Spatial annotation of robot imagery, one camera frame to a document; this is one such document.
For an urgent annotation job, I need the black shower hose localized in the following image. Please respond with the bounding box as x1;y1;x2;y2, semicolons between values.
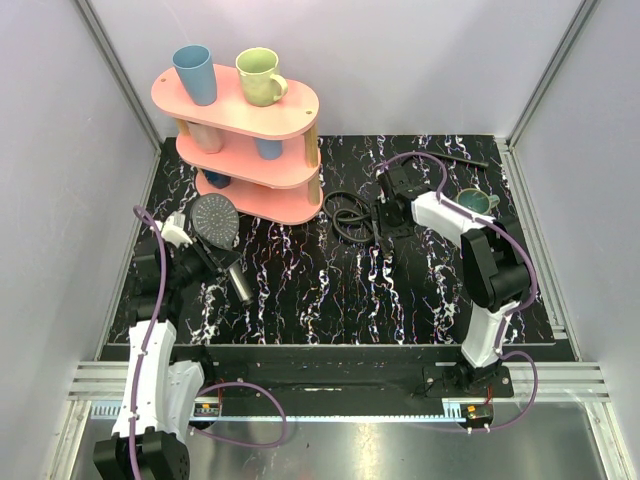
322;149;490;261

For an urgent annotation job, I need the grey shower head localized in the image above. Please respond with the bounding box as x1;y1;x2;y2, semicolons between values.
190;193;253;306

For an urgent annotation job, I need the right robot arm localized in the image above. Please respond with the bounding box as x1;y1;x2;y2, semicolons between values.
376;166;537;397

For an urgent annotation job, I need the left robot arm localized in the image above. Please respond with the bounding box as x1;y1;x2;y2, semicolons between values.
93;239;240;479

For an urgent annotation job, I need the dark blue cup on shelf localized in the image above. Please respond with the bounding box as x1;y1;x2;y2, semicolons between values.
202;170;231;189

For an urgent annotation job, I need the teal ceramic mug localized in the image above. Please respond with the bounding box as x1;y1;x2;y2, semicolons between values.
455;188;500;215

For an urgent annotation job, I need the pink three-tier shelf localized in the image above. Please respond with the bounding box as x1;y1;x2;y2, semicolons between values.
151;65;323;225

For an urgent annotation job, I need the pink cup on shelf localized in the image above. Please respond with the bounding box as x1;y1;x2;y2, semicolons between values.
187;122;224;154

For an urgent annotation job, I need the light green mug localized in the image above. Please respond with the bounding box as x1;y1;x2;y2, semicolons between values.
235;47;289;107

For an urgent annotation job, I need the tall blue cup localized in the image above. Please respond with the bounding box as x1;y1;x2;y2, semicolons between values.
172;44;217;106

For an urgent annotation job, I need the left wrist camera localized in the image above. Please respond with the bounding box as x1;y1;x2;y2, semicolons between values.
156;211;193;248

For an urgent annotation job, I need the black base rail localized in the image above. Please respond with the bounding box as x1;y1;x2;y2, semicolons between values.
170;345;514;417

